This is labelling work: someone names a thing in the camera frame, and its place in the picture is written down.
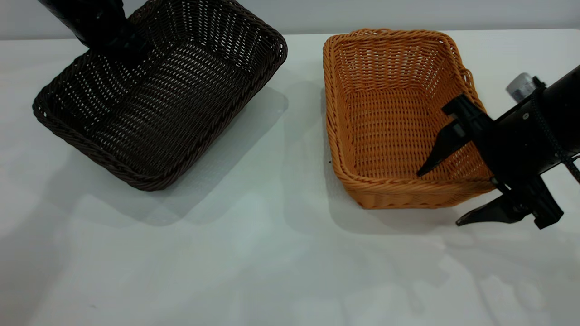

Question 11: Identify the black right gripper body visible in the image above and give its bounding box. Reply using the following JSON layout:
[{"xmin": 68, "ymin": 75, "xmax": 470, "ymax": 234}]
[{"xmin": 442, "ymin": 94, "xmax": 565, "ymax": 230}]

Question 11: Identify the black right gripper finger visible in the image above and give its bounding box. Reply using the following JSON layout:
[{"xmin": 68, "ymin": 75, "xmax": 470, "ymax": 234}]
[
  {"xmin": 456, "ymin": 192, "xmax": 535, "ymax": 226},
  {"xmin": 416, "ymin": 121, "xmax": 474, "ymax": 177}
]

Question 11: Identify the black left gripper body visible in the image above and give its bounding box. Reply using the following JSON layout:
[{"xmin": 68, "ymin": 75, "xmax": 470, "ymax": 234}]
[{"xmin": 39, "ymin": 0, "xmax": 146, "ymax": 62}]

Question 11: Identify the orange woven wicker basket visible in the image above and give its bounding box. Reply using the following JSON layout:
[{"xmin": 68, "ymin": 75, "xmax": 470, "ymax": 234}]
[{"xmin": 323, "ymin": 28, "xmax": 497, "ymax": 210}]

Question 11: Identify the black woven wicker basket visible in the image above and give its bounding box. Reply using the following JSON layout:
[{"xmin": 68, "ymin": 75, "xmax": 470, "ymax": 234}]
[{"xmin": 33, "ymin": 0, "xmax": 288, "ymax": 192}]

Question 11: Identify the black braided cable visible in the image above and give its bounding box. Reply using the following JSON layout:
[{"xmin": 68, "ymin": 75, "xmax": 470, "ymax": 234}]
[{"xmin": 530, "ymin": 88, "xmax": 580, "ymax": 184}]

